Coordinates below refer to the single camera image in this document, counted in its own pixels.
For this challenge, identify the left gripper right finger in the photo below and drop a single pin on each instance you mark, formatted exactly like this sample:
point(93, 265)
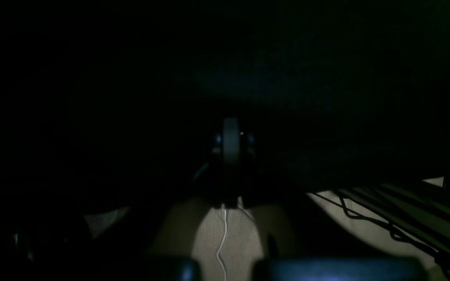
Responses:
point(300, 241)

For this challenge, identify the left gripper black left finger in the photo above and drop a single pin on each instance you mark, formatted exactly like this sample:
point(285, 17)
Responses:
point(169, 257)

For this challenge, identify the black table cloth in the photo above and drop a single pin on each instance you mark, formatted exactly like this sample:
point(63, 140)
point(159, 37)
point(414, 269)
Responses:
point(115, 98)

